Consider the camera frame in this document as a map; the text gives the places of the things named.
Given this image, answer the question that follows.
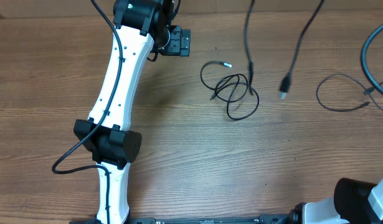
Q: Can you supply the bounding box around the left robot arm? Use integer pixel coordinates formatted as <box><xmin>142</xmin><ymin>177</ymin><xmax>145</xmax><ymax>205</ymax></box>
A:
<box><xmin>73</xmin><ymin>1</ymin><xmax>191</xmax><ymax>223</ymax></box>

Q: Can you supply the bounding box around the left camera black cable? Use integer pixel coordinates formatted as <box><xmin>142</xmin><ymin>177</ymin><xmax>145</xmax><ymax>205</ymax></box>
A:
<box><xmin>51</xmin><ymin>0</ymin><xmax>125</xmax><ymax>224</ymax></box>

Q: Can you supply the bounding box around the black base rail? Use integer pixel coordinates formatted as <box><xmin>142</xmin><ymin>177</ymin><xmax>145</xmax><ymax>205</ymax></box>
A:
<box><xmin>69</xmin><ymin>213</ymin><xmax>291</xmax><ymax>224</ymax></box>

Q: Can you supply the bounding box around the black cable silver tip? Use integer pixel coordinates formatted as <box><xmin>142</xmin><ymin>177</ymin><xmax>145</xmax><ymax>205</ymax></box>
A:
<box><xmin>243</xmin><ymin>0</ymin><xmax>255</xmax><ymax>95</ymax></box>

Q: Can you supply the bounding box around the black multi-connector cable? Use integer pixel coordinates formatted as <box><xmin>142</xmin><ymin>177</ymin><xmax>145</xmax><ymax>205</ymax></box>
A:
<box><xmin>199</xmin><ymin>60</ymin><xmax>260</xmax><ymax>121</ymax></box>

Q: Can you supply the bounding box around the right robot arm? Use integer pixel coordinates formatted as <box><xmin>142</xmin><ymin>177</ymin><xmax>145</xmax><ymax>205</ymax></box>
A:
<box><xmin>285</xmin><ymin>178</ymin><xmax>383</xmax><ymax>224</ymax></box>

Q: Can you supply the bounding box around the thin black cable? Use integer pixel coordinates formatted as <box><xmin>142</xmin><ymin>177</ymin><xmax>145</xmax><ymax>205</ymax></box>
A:
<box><xmin>316</xmin><ymin>73</ymin><xmax>383</xmax><ymax>116</ymax></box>

